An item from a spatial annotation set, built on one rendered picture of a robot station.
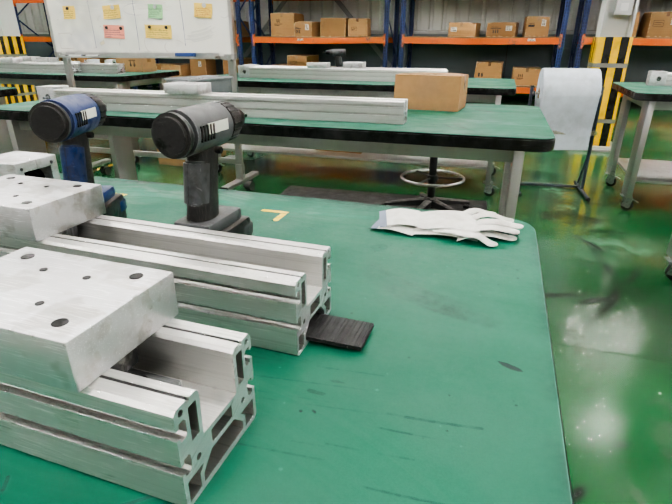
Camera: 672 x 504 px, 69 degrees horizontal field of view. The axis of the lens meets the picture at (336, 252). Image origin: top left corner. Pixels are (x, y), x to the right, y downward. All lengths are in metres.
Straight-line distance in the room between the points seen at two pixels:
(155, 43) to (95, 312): 3.56
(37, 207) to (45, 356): 0.31
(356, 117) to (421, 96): 0.49
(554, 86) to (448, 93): 1.62
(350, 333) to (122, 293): 0.24
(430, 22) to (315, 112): 8.99
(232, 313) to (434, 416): 0.23
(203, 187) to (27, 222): 0.21
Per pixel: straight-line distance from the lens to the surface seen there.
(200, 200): 0.69
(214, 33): 3.63
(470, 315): 0.61
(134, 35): 3.99
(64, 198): 0.68
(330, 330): 0.54
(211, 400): 0.41
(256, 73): 4.35
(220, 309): 0.55
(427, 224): 0.84
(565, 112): 3.92
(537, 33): 9.86
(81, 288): 0.42
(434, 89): 2.37
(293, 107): 2.05
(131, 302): 0.39
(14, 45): 9.09
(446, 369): 0.51
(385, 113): 1.97
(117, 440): 0.39
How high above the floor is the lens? 1.08
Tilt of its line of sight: 23 degrees down
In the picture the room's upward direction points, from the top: straight up
